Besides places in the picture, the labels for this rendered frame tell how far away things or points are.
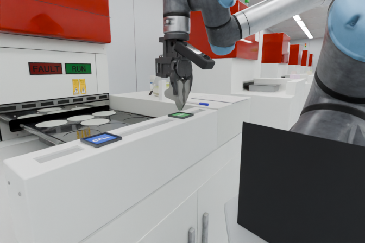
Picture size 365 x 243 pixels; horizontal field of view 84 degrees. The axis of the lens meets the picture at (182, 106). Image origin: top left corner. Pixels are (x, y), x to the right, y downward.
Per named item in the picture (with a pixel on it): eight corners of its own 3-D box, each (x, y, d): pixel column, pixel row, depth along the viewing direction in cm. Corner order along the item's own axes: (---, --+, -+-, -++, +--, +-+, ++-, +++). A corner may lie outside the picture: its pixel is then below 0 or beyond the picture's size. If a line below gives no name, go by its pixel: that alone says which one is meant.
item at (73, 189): (14, 239, 34) (0, 160, 31) (194, 142, 78) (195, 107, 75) (36, 272, 28) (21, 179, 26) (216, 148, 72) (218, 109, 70)
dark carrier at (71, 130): (25, 126, 74) (25, 124, 74) (108, 110, 101) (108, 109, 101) (71, 146, 54) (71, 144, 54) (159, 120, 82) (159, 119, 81)
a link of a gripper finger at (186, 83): (174, 107, 65) (174, 77, 64) (189, 109, 62) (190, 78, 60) (168, 108, 63) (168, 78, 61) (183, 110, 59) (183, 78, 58)
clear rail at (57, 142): (19, 127, 74) (18, 123, 73) (23, 126, 75) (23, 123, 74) (68, 152, 52) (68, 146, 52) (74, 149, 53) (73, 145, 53)
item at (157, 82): (151, 99, 90) (150, 69, 87) (157, 98, 93) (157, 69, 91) (162, 100, 86) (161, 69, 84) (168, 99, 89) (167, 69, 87)
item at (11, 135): (1, 140, 73) (-3, 114, 71) (108, 117, 108) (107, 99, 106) (2, 141, 72) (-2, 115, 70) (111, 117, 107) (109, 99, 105)
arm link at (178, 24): (195, 19, 57) (177, 13, 51) (195, 37, 58) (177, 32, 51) (174, 23, 61) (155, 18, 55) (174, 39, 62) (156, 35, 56)
